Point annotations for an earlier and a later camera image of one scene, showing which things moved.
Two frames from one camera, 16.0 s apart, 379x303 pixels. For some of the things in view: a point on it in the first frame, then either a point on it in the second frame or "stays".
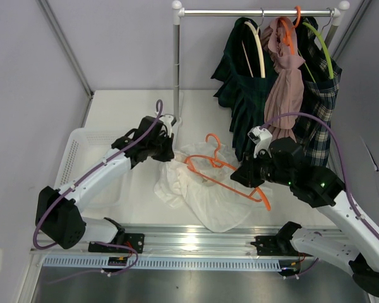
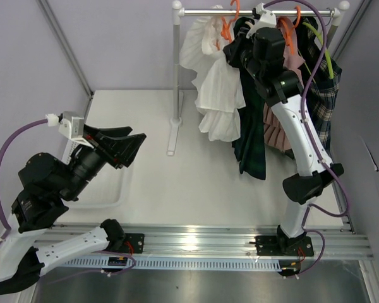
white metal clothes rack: [178, 14] stays
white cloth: [199, 179] → [218, 84]
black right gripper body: [269, 171] → [251, 64]
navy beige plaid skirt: [313, 127] stays
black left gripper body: [160, 149] → [87, 164]
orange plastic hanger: [216, 163] → [226, 33]
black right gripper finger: [248, 173] → [234, 51]
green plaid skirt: [241, 77] stays
